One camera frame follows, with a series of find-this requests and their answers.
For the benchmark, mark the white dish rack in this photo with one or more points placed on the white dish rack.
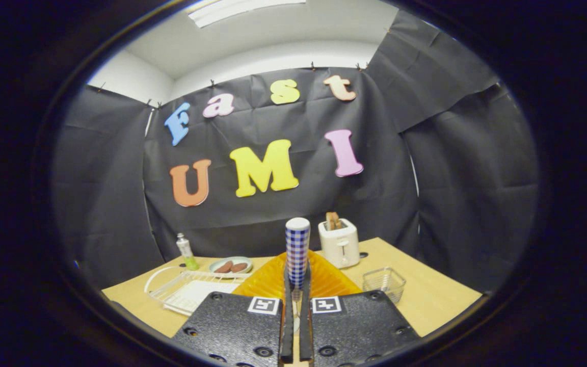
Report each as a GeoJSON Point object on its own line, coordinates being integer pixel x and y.
{"type": "Point", "coordinates": [196, 295]}

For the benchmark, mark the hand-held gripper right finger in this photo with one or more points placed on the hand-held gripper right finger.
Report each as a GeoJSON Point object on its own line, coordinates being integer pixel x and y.
{"type": "Point", "coordinates": [305, 326]}

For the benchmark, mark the green squeeze bottle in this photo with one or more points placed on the green squeeze bottle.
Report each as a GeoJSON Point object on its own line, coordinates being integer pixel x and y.
{"type": "Point", "coordinates": [186, 252]}

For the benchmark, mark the ceiling light panel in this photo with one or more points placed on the ceiling light panel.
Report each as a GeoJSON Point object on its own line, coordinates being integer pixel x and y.
{"type": "Point", "coordinates": [242, 10]}

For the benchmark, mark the brown sausage piece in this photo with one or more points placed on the brown sausage piece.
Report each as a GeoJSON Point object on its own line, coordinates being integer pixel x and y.
{"type": "Point", "coordinates": [239, 267]}
{"type": "Point", "coordinates": [223, 267]}

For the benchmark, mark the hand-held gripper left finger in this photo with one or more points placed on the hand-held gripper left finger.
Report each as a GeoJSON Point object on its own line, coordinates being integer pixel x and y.
{"type": "Point", "coordinates": [287, 326]}

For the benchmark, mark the light green food plate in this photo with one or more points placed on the light green food plate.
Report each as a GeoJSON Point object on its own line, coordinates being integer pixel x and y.
{"type": "Point", "coordinates": [219, 261]}

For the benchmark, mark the toast slice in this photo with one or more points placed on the toast slice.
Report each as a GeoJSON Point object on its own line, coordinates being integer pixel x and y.
{"type": "Point", "coordinates": [333, 220]}

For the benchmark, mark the white toaster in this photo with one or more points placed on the white toaster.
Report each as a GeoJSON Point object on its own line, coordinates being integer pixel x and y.
{"type": "Point", "coordinates": [340, 247]}

